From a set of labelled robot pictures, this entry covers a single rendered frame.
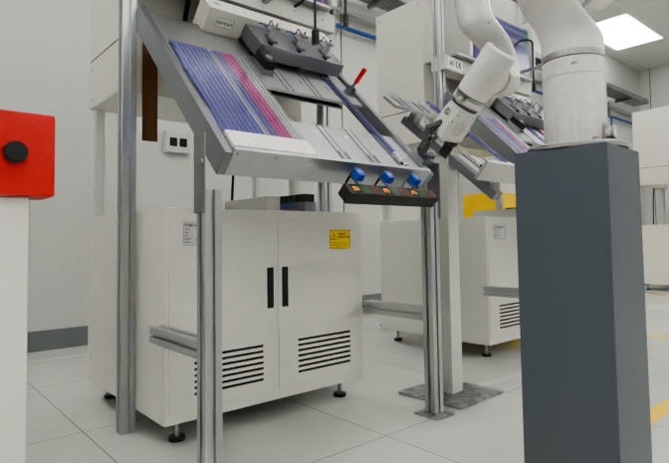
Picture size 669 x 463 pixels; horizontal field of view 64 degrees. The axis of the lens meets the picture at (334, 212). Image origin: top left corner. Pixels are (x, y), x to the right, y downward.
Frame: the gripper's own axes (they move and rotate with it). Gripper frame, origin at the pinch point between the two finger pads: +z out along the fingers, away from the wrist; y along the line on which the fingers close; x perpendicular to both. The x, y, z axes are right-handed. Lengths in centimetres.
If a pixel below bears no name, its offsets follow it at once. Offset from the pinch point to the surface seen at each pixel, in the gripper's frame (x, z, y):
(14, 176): 7, 23, -97
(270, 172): 2.3, 13.5, -46.5
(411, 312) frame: -20, 47, 11
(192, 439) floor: -23, 85, -51
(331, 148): 10.9, 10.2, -24.5
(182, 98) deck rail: 29, 12, -60
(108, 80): 81, 39, -60
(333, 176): 2.3, 13.1, -27.4
